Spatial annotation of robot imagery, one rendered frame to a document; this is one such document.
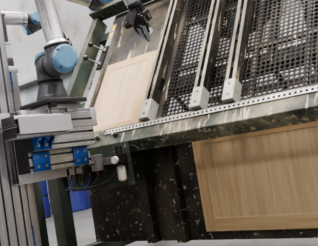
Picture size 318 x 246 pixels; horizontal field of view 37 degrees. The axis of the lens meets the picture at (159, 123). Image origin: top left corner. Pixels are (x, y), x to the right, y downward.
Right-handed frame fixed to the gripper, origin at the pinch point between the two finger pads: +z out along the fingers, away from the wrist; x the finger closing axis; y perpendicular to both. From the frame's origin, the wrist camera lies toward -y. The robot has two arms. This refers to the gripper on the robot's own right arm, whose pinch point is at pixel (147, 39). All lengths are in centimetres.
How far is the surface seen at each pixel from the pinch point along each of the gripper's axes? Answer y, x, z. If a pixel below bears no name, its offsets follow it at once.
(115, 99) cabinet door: 7, 50, 30
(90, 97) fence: 10, 71, 25
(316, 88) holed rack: -13, -81, 42
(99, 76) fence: 25, 71, 16
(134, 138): -24, 19, 44
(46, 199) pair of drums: 172, 449, 208
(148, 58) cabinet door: 31.7, 31.0, 17.1
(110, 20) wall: 348, 321, 17
